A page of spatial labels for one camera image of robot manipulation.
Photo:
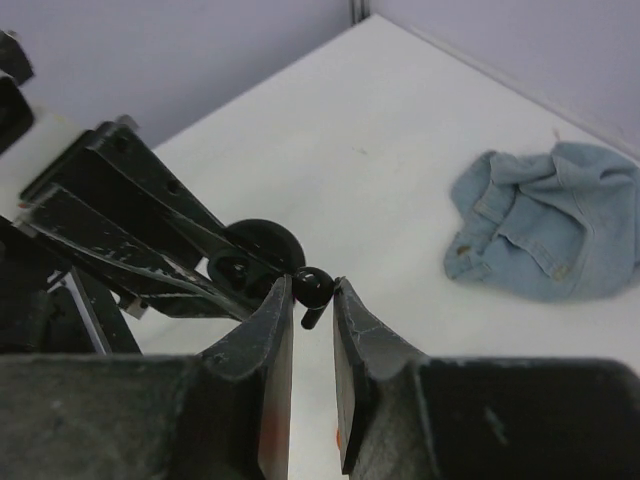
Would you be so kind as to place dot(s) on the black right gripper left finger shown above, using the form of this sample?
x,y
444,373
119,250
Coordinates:
x,y
221,414

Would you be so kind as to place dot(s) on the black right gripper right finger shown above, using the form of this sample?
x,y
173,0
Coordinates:
x,y
403,414

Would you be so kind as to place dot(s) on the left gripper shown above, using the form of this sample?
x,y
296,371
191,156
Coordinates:
x,y
119,213

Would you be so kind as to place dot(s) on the black earbud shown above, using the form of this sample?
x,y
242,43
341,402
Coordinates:
x,y
314,289

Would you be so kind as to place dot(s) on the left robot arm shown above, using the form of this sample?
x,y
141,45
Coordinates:
x,y
30,141

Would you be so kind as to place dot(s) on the crumpled blue denim cloth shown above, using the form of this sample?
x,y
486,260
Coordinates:
x,y
555,226

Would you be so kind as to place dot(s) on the aluminium frame post left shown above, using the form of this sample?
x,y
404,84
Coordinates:
x,y
360,10

